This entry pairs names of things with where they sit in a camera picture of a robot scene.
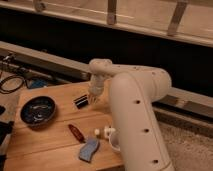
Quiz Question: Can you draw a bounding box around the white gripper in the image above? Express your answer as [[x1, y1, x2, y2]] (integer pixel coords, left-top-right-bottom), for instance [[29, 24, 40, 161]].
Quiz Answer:
[[88, 75, 106, 102]]

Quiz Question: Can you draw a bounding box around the black white striped eraser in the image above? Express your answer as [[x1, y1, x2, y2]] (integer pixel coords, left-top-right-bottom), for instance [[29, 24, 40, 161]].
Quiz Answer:
[[74, 95, 89, 109]]

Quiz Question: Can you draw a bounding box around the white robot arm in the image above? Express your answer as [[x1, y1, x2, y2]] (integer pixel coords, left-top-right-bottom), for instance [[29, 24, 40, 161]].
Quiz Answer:
[[89, 59, 175, 171]]

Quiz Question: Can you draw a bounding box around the white plastic toy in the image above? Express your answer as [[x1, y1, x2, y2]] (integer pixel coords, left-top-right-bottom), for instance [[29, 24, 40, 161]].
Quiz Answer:
[[94, 126, 115, 139]]

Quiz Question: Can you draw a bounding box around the red brown pen-shaped object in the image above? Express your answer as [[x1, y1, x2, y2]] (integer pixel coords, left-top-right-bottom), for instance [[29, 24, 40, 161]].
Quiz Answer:
[[68, 124, 85, 143]]

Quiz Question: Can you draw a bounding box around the clear plastic cup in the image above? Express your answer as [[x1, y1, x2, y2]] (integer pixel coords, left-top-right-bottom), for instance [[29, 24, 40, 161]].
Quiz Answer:
[[109, 131, 120, 153]]

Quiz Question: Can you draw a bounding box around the wooden table board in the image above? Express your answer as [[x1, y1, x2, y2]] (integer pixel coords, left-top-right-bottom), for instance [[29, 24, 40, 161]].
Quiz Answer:
[[4, 82, 122, 171]]

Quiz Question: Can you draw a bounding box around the dark blue bowl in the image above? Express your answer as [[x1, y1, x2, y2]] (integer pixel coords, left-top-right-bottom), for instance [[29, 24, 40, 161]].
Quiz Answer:
[[20, 96, 56, 127]]

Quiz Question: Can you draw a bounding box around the blue sponge cloth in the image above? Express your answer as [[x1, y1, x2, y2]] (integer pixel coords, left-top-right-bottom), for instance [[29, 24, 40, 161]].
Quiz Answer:
[[78, 138, 100, 163]]

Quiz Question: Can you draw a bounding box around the blue object by table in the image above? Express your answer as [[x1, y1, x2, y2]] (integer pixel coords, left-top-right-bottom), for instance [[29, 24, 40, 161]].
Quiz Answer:
[[29, 79, 48, 89]]

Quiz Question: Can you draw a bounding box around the grey metal rail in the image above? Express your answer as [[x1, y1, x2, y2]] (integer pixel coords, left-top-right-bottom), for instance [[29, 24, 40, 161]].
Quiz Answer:
[[0, 41, 213, 118]]

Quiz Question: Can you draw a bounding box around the black cable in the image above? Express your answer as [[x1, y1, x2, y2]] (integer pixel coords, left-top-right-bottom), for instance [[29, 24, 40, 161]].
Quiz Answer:
[[0, 75, 27, 95]]

